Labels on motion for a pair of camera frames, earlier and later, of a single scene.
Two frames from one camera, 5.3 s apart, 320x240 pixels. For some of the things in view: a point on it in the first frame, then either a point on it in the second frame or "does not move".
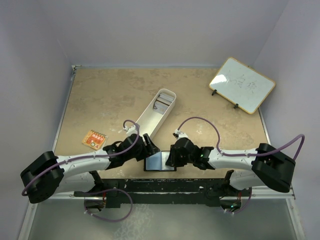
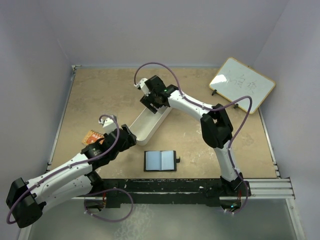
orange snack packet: x=95 y=139 does not move
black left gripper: x=152 y=148 to x=130 y=141
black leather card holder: x=157 y=162 does not move
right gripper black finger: x=169 y=161 to x=153 y=107
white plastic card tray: x=150 y=120 does not move
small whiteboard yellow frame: x=242 y=86 does not move
